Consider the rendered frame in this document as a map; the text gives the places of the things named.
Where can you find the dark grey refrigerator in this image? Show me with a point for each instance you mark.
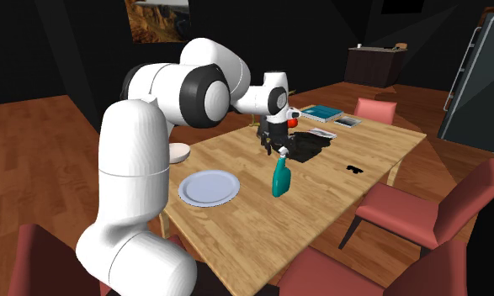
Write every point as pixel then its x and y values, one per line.
pixel 480 90

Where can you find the teal spray bottle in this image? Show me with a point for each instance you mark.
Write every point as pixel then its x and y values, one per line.
pixel 281 180

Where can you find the wooden dining table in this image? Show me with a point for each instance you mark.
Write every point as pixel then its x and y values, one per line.
pixel 246 242

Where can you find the grey tablet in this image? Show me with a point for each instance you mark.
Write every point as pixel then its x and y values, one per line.
pixel 347 121

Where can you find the wall picture of brown landscape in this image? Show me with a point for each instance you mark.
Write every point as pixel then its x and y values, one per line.
pixel 156 20

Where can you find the black flat object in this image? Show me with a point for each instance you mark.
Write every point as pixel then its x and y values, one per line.
pixel 310 146

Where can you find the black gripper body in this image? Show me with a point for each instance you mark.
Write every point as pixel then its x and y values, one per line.
pixel 274 130

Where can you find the red round object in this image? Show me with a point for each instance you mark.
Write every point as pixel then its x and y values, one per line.
pixel 293 121

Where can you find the teal book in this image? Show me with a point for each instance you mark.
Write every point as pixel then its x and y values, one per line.
pixel 323 112

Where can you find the white magazine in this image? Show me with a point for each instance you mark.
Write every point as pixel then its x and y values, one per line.
pixel 323 133

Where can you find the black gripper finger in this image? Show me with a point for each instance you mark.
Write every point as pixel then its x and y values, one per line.
pixel 268 148
pixel 284 146

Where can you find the dark wooden cabinet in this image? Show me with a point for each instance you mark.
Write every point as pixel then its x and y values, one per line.
pixel 373 65

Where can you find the cream bowl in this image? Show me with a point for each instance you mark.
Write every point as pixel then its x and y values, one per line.
pixel 178 153

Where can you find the small black object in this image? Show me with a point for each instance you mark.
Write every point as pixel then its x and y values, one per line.
pixel 355 169

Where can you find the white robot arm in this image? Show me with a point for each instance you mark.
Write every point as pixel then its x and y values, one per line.
pixel 131 172

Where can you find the pink chair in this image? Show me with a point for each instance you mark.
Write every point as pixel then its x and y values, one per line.
pixel 414 217
pixel 353 274
pixel 45 266
pixel 375 110

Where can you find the pale grey plate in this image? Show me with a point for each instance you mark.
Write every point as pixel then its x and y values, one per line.
pixel 209 188

